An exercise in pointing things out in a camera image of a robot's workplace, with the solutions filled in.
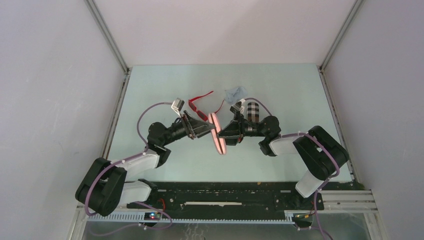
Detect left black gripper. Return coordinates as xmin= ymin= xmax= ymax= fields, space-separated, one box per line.
xmin=161 ymin=110 xmax=216 ymax=147

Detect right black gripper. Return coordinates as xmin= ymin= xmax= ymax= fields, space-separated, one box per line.
xmin=215 ymin=109 xmax=267 ymax=146

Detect pink glasses case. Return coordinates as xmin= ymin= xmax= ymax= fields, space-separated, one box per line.
xmin=208 ymin=112 xmax=227 ymax=155

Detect plaid brown glasses case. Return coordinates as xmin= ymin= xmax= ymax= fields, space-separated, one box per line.
xmin=246 ymin=102 xmax=260 ymax=123

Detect blue cleaning cloth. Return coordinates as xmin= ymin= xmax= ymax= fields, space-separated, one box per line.
xmin=224 ymin=86 xmax=248 ymax=105

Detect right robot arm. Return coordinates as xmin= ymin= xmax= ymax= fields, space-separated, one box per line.
xmin=208 ymin=112 xmax=350 ymax=209

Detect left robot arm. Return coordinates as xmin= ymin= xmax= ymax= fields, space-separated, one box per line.
xmin=75 ymin=112 xmax=219 ymax=217

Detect red frame sunglasses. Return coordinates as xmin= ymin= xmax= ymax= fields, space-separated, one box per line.
xmin=188 ymin=90 xmax=225 ymax=122

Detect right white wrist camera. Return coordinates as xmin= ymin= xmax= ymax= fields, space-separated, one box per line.
xmin=230 ymin=98 xmax=246 ymax=114

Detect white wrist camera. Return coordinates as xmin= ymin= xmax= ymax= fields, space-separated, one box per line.
xmin=230 ymin=98 xmax=246 ymax=114
xmin=171 ymin=97 xmax=185 ymax=118

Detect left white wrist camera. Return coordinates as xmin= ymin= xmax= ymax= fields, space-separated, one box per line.
xmin=171 ymin=97 xmax=185 ymax=118

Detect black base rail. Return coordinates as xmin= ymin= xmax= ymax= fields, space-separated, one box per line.
xmin=145 ymin=181 xmax=324 ymax=221

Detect left aluminium frame post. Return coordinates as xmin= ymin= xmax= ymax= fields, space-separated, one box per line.
xmin=83 ymin=0 xmax=133 ymax=107

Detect aluminium frame post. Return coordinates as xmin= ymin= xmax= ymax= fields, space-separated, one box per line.
xmin=83 ymin=0 xmax=133 ymax=107
xmin=317 ymin=0 xmax=364 ymax=107

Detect right aluminium frame post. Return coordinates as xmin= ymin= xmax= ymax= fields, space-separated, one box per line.
xmin=317 ymin=0 xmax=364 ymax=107

